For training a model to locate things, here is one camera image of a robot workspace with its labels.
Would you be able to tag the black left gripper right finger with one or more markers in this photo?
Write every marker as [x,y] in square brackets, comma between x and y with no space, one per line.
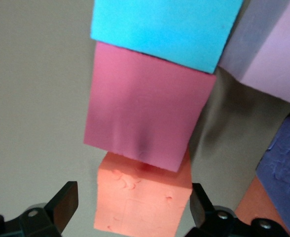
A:
[221,227]

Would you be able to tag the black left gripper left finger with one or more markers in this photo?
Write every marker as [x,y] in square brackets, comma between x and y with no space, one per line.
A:
[44,222]

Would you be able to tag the orange foam cube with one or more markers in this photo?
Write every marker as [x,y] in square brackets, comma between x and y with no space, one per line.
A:
[256,205]
[140,202]

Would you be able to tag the purple foam cube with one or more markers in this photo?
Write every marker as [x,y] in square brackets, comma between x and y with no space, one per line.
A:
[283,172]

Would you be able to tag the red foam cube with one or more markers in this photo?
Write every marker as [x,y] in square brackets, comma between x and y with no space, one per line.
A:
[147,103]

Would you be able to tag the pink foam cube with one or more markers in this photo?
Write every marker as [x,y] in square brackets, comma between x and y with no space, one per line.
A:
[278,49]

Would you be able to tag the blue foam cube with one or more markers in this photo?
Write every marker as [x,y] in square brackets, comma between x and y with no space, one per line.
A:
[164,29]

